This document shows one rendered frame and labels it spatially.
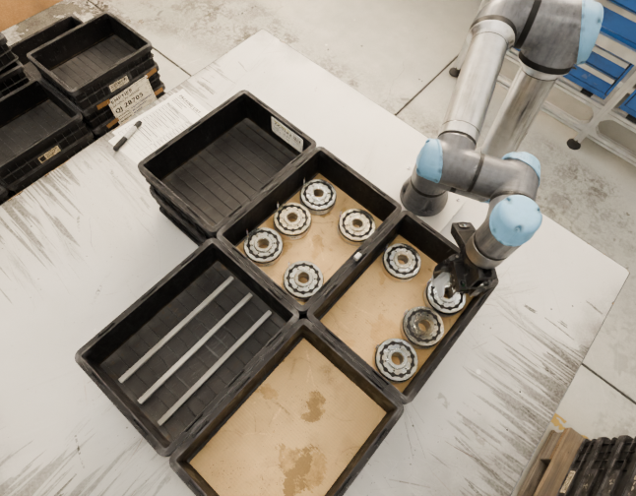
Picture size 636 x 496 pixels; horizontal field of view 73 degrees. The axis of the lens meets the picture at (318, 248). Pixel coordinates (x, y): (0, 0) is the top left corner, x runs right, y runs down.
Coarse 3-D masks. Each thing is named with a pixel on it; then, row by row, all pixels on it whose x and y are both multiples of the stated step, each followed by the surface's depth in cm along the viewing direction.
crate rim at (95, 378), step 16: (208, 240) 105; (192, 256) 103; (176, 272) 101; (272, 288) 100; (288, 304) 99; (96, 336) 93; (80, 352) 91; (96, 384) 88; (112, 400) 87; (128, 416) 86; (144, 432) 85; (160, 448) 84; (176, 448) 84
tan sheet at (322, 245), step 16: (320, 176) 128; (336, 192) 126; (336, 208) 123; (352, 208) 124; (272, 224) 119; (320, 224) 121; (336, 224) 121; (288, 240) 118; (304, 240) 118; (320, 240) 118; (336, 240) 119; (288, 256) 116; (304, 256) 116; (320, 256) 116; (336, 256) 117; (272, 272) 113
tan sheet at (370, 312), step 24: (432, 264) 118; (360, 288) 113; (384, 288) 113; (408, 288) 114; (336, 312) 110; (360, 312) 110; (384, 312) 110; (360, 336) 107; (384, 336) 108; (408, 384) 103
